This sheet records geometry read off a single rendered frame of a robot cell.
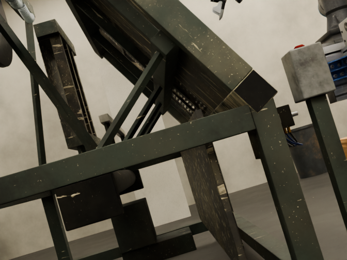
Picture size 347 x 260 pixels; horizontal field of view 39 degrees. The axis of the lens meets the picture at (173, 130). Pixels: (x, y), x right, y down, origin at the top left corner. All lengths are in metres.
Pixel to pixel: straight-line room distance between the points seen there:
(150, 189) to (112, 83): 1.37
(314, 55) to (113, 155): 0.78
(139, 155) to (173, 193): 4.30
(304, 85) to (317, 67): 0.08
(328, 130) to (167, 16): 0.69
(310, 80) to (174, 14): 0.53
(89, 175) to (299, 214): 0.73
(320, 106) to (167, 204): 4.33
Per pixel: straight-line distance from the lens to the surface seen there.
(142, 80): 1.80
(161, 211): 5.99
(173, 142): 1.68
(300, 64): 1.78
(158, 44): 1.79
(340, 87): 2.34
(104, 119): 2.60
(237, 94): 1.71
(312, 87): 1.78
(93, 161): 1.69
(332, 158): 1.81
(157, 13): 1.76
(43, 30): 3.38
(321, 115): 1.80
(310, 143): 6.46
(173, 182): 5.96
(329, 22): 2.44
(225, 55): 1.73
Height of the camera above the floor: 0.67
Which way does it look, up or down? 4 degrees up
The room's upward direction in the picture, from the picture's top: 17 degrees counter-clockwise
